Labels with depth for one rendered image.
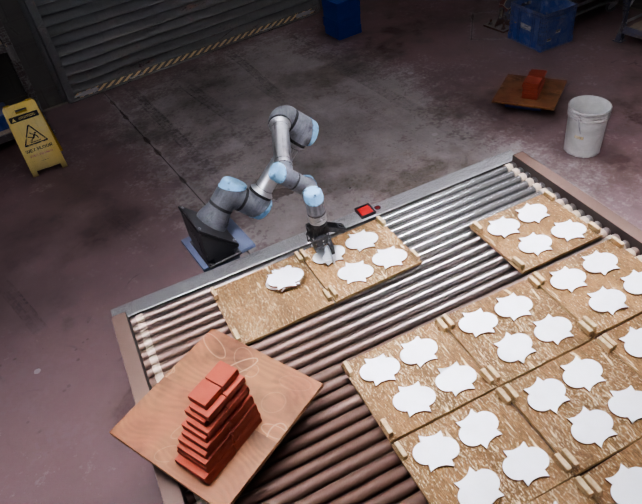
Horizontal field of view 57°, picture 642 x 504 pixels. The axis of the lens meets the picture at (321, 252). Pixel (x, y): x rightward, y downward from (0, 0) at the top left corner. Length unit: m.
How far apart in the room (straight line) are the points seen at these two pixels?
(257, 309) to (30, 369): 1.93
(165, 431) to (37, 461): 1.60
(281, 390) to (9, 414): 2.15
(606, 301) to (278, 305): 1.24
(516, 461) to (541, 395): 0.26
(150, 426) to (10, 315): 2.50
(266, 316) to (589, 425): 1.20
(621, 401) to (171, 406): 1.45
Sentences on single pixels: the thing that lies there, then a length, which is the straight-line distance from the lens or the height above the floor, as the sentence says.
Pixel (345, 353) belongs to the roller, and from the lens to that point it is 2.23.
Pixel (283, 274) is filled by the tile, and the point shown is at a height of 0.97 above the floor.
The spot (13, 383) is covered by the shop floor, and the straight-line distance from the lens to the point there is 3.99.
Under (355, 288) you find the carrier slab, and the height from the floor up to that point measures 0.94.
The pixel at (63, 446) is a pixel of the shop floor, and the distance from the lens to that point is 3.55.
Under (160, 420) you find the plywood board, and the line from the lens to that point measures 2.07.
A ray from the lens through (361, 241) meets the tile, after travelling 2.61.
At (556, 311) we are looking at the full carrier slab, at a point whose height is 0.94.
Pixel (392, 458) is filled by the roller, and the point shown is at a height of 0.92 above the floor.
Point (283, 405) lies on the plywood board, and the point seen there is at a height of 1.04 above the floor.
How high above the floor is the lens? 2.66
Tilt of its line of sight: 42 degrees down
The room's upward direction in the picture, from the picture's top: 9 degrees counter-clockwise
